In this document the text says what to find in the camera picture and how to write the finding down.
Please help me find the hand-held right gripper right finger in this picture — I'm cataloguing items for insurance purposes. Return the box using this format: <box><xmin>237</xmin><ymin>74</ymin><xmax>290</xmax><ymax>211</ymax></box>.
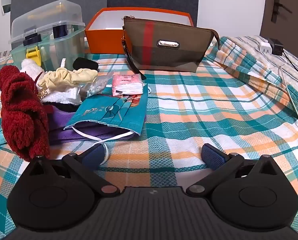
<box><xmin>186</xmin><ymin>144</ymin><xmax>277</xmax><ymax>197</ymax></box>

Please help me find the white towel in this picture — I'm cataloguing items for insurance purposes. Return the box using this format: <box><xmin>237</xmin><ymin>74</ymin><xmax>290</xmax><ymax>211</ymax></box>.
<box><xmin>40</xmin><ymin>86</ymin><xmax>81</xmax><ymax>105</ymax></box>

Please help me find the black cloth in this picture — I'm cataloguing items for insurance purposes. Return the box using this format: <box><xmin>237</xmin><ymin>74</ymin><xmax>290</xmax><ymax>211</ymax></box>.
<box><xmin>55</xmin><ymin>102</ymin><xmax>77</xmax><ymax>112</ymax></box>

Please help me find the clear plastic storage box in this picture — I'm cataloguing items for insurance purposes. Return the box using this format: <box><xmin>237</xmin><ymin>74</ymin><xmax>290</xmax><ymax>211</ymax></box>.
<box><xmin>8</xmin><ymin>0</ymin><xmax>86</xmax><ymax>70</ymax></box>

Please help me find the white power strip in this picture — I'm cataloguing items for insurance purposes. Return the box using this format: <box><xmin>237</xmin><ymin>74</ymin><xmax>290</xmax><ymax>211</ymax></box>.
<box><xmin>260</xmin><ymin>37</ymin><xmax>273</xmax><ymax>54</ymax></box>

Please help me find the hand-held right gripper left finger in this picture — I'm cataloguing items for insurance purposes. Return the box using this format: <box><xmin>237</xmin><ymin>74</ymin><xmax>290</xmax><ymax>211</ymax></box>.
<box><xmin>26</xmin><ymin>144</ymin><xmax>121</xmax><ymax>198</ymax></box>

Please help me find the pink tissue packet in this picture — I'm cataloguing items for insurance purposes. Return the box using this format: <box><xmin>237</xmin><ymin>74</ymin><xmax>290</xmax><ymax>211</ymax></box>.
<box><xmin>111</xmin><ymin>74</ymin><xmax>145</xmax><ymax>97</ymax></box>

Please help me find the brown striped zip pouch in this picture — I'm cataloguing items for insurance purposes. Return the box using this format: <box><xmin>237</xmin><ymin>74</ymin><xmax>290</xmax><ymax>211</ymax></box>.
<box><xmin>121</xmin><ymin>16</ymin><xmax>221</xmax><ymax>80</ymax></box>

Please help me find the black charger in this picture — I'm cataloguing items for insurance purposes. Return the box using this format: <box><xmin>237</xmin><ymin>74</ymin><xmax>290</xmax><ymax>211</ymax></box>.
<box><xmin>268</xmin><ymin>38</ymin><xmax>284</xmax><ymax>56</ymax></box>

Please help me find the orange cardboard box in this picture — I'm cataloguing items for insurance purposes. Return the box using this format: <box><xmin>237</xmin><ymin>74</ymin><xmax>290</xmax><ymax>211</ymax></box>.
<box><xmin>85</xmin><ymin>7</ymin><xmax>194</xmax><ymax>54</ymax></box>

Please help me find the cream scrunchie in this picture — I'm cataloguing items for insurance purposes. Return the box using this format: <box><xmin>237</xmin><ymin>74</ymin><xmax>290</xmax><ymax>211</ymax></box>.
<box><xmin>38</xmin><ymin>67</ymin><xmax>98</xmax><ymax>92</ymax></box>

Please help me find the purple plush cloth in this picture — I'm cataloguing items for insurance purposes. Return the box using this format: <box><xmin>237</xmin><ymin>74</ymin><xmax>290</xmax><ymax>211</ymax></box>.
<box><xmin>48</xmin><ymin>105</ymin><xmax>134</xmax><ymax>145</ymax></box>

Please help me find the black door handle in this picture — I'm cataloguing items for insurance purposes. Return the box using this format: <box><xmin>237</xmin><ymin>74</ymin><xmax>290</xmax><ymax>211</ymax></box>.
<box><xmin>271</xmin><ymin>0</ymin><xmax>293</xmax><ymax>23</ymax></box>

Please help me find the plaid blanket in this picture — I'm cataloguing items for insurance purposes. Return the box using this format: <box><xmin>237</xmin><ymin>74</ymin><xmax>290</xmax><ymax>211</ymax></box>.
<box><xmin>0</xmin><ymin>36</ymin><xmax>298</xmax><ymax>233</ymax></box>

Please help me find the dark red towel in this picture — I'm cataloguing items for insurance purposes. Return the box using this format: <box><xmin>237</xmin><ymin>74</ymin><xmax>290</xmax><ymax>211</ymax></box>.
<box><xmin>0</xmin><ymin>65</ymin><xmax>51</xmax><ymax>162</ymax></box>

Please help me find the clear bag of white beads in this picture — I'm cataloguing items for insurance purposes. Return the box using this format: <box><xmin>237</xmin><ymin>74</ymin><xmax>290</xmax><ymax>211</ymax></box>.
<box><xmin>80</xmin><ymin>74</ymin><xmax>114</xmax><ymax>98</ymax></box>

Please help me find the teal printed face mask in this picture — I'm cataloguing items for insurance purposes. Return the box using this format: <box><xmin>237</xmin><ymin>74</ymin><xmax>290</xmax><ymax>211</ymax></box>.
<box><xmin>64</xmin><ymin>85</ymin><xmax>152</xmax><ymax>167</ymax></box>

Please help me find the black round puff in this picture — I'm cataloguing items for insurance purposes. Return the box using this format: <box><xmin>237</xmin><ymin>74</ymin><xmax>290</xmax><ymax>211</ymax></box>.
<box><xmin>73</xmin><ymin>57</ymin><xmax>99</xmax><ymax>71</ymax></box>

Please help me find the maroon bag with gold chain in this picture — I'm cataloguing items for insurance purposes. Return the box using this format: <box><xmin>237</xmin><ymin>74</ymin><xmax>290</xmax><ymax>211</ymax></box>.
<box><xmin>33</xmin><ymin>71</ymin><xmax>54</xmax><ymax>115</ymax></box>

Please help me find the white cable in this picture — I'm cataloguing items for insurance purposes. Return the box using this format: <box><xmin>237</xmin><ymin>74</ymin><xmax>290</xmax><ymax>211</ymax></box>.
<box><xmin>279</xmin><ymin>55</ymin><xmax>298</xmax><ymax>128</ymax></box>

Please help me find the brown door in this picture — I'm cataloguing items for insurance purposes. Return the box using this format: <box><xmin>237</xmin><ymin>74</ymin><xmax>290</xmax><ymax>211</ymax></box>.
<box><xmin>260</xmin><ymin>0</ymin><xmax>298</xmax><ymax>42</ymax></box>

